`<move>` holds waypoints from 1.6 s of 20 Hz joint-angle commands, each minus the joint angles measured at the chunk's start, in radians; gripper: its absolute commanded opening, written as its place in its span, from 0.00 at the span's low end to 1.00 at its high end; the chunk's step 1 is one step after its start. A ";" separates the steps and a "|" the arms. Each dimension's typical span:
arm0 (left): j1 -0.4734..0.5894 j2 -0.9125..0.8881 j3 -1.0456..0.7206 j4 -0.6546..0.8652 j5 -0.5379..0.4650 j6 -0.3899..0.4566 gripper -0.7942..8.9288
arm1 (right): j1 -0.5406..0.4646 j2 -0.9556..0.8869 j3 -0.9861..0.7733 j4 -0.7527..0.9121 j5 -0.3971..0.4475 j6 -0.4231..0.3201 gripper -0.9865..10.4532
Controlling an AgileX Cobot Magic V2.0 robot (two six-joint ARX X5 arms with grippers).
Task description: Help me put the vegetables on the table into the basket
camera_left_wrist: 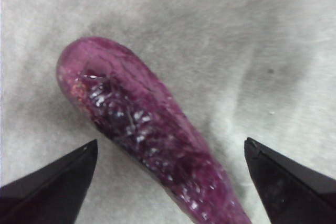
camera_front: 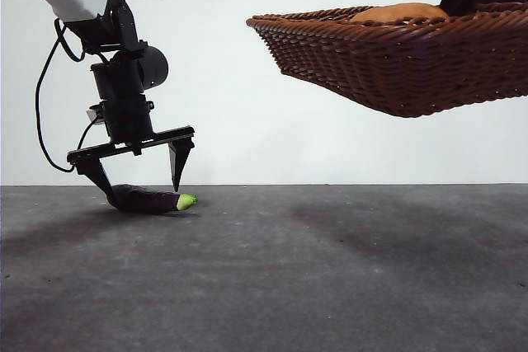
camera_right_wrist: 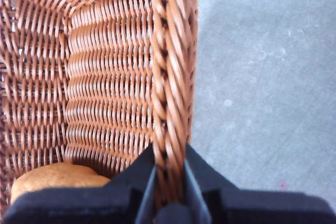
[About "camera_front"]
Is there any brown wicker basket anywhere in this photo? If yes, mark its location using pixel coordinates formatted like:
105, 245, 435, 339
246, 1, 528, 119

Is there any brown potato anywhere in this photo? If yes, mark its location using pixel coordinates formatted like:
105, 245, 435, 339
350, 2, 450, 23

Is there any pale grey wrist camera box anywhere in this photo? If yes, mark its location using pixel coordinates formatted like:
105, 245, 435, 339
86, 105, 104, 126

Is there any purple eggplant with green stem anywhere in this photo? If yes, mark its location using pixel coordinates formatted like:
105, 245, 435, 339
106, 183, 199, 215

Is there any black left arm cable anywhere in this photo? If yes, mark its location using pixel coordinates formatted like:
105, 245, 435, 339
35, 17, 100, 174

